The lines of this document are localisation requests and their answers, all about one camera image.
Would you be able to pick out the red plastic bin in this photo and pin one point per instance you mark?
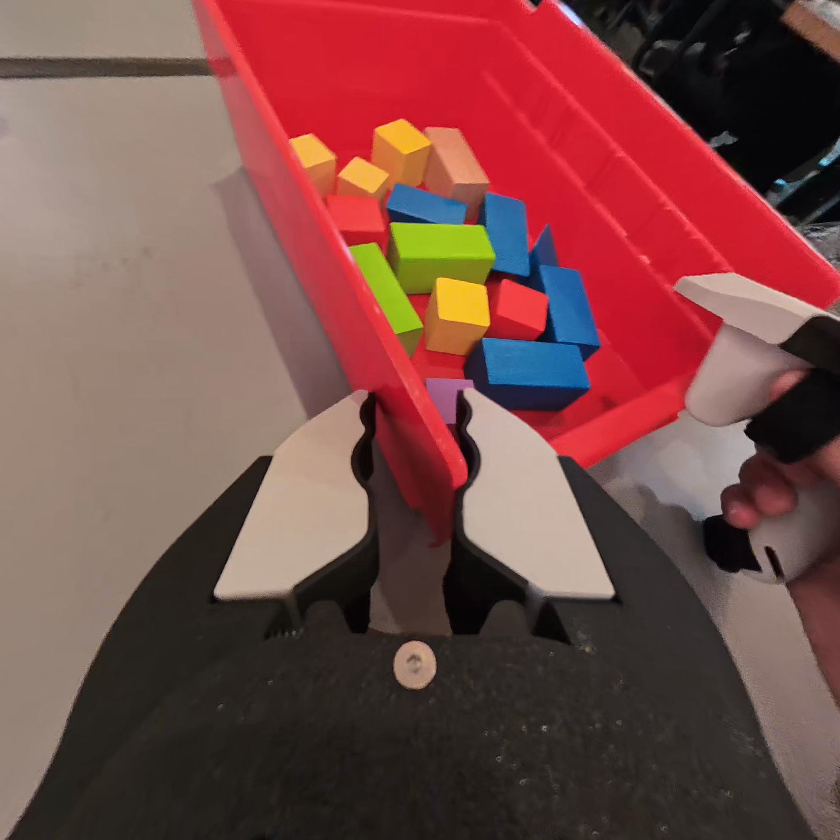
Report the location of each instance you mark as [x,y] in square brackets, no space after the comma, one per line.
[617,171]

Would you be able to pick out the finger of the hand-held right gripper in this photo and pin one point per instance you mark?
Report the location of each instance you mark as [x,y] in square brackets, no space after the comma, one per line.
[755,305]

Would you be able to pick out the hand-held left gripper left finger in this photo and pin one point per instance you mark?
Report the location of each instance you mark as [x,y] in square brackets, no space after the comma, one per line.
[295,519]

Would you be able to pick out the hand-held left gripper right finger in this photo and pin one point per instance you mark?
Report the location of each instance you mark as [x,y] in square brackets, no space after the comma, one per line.
[532,519]

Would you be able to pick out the pile of coloured wooden blocks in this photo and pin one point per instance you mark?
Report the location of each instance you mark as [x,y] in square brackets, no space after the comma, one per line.
[446,256]

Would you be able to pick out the grey desk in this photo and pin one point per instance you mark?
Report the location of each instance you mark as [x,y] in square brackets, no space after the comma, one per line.
[118,302]

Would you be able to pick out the person's right hand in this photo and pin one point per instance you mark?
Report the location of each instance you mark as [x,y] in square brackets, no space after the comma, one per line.
[814,578]

